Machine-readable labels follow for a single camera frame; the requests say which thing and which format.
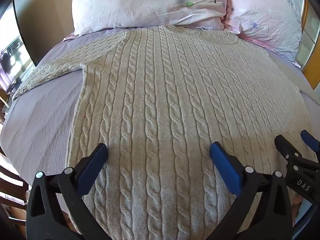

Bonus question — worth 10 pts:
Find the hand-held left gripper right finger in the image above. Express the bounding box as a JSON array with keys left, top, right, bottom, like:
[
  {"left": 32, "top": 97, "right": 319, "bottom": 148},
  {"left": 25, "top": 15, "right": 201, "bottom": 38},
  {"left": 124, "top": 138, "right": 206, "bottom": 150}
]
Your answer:
[{"left": 209, "top": 142, "right": 293, "bottom": 240}]

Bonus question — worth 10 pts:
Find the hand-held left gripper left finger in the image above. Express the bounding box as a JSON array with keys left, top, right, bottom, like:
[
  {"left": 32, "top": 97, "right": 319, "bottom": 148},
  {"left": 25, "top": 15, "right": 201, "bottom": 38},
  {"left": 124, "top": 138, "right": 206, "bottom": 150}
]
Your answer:
[{"left": 26, "top": 143, "right": 112, "bottom": 240}]

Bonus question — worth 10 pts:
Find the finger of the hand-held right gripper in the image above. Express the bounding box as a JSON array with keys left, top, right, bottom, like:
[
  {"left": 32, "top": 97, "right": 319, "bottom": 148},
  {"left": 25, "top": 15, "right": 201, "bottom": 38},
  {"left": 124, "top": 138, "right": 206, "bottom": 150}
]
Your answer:
[
  {"left": 274, "top": 134, "right": 320, "bottom": 174},
  {"left": 300, "top": 130, "right": 320, "bottom": 157}
]

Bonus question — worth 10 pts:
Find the beige cable-knit sweater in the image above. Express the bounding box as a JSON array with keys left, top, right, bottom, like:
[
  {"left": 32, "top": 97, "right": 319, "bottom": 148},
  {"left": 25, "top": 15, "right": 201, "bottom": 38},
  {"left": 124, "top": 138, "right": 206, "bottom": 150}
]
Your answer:
[{"left": 11, "top": 25, "right": 318, "bottom": 240}]

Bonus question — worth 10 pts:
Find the lavender bed sheet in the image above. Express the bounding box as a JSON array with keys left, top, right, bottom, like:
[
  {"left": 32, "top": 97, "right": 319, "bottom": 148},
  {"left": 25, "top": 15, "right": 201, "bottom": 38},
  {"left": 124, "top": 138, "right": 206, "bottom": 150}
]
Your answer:
[{"left": 0, "top": 27, "right": 320, "bottom": 205}]

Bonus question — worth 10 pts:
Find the wooden chair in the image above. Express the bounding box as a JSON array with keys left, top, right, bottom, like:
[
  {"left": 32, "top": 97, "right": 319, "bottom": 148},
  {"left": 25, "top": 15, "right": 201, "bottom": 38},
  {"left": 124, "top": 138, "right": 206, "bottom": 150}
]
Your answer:
[{"left": 0, "top": 145, "right": 31, "bottom": 233}]

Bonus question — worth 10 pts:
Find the dark framed window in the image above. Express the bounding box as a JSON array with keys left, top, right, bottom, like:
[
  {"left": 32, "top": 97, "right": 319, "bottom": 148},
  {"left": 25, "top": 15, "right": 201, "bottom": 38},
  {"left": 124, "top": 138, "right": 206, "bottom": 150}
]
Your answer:
[{"left": 0, "top": 0, "right": 38, "bottom": 94}]

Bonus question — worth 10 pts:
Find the large pink floral pillow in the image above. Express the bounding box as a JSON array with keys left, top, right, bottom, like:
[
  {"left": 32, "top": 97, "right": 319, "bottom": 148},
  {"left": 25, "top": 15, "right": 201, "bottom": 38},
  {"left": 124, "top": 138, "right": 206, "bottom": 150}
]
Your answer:
[{"left": 72, "top": 0, "right": 229, "bottom": 36}]

